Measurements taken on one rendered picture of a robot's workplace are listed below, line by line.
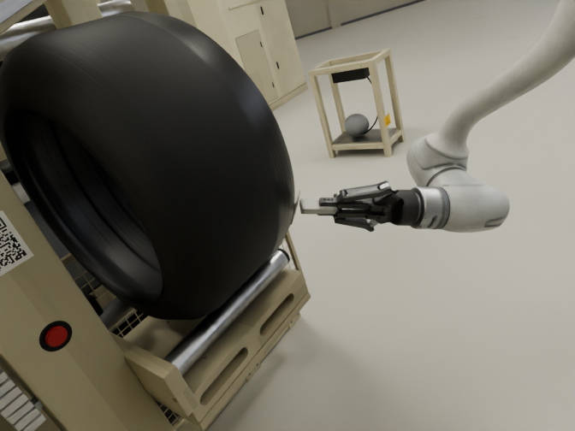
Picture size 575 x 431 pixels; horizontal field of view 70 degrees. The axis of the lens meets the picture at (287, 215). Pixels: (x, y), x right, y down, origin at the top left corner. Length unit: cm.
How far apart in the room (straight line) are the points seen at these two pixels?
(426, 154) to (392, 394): 103
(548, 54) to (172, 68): 59
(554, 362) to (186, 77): 160
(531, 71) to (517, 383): 120
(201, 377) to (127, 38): 56
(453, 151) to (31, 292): 83
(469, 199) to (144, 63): 65
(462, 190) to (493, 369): 102
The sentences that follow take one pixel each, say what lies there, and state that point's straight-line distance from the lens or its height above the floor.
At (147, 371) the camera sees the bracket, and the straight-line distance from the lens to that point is 74.
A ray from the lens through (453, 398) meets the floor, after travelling 172.
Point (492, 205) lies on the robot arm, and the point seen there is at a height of 91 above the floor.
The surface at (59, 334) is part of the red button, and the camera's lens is 72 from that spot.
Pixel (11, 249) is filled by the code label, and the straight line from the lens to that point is 67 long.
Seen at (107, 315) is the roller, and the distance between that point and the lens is 99.
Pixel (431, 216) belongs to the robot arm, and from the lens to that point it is 87.
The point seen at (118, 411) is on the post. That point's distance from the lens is 83.
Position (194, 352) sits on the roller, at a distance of 78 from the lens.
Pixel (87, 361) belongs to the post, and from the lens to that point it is 76.
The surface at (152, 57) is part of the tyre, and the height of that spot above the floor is 137.
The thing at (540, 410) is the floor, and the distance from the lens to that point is 171.
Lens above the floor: 139
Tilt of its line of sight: 27 degrees down
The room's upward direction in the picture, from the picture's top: 18 degrees counter-clockwise
